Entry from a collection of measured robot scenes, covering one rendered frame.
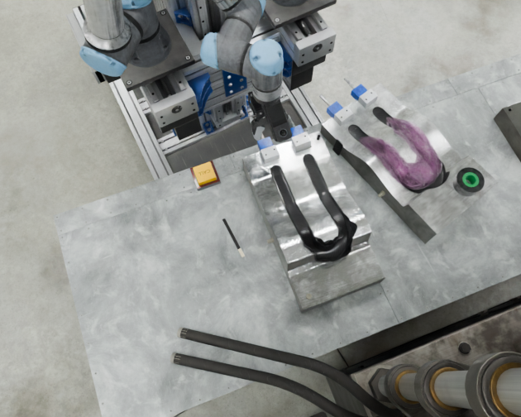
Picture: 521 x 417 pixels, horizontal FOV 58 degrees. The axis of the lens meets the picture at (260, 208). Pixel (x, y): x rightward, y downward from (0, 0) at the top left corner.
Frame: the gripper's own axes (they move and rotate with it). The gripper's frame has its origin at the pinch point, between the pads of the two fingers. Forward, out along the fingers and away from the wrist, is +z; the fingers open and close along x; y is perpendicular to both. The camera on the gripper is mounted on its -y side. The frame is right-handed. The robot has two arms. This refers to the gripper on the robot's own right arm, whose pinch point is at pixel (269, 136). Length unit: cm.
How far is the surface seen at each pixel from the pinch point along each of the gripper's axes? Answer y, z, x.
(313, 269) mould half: -38.1, 14.9, 0.9
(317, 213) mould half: -24.2, 10.0, -5.9
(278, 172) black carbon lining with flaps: -6.6, 12.4, -0.4
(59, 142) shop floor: 88, 101, 85
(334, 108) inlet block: 8.6, 14.0, -26.4
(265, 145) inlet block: 2.7, 10.5, 0.1
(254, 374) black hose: -59, 14, 27
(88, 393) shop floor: -39, 101, 100
